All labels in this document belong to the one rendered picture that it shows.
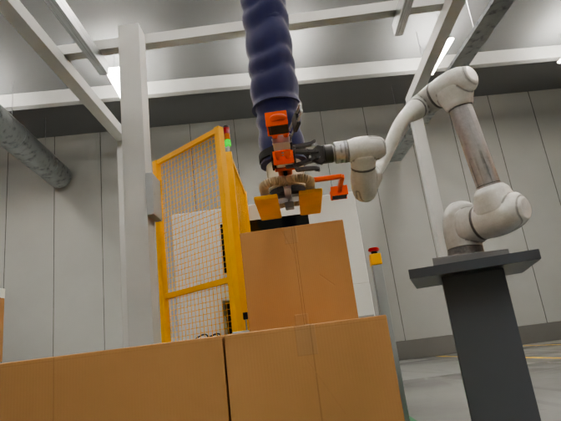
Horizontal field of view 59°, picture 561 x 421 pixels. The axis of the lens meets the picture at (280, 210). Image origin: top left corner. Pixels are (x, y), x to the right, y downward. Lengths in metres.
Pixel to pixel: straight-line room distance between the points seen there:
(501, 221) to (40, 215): 11.52
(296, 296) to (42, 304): 10.75
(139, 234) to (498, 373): 2.29
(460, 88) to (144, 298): 2.23
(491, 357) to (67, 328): 10.63
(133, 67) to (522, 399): 3.20
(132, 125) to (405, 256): 9.10
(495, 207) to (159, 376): 1.51
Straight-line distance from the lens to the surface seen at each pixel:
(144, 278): 3.34
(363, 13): 4.69
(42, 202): 12.90
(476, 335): 2.23
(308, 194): 2.06
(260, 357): 1.22
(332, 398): 1.22
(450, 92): 2.33
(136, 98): 3.79
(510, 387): 2.25
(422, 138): 5.94
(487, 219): 2.24
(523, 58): 12.38
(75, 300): 12.08
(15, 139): 10.46
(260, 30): 2.50
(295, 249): 1.87
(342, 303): 1.84
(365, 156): 2.00
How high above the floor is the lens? 0.49
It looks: 16 degrees up
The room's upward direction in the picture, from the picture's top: 7 degrees counter-clockwise
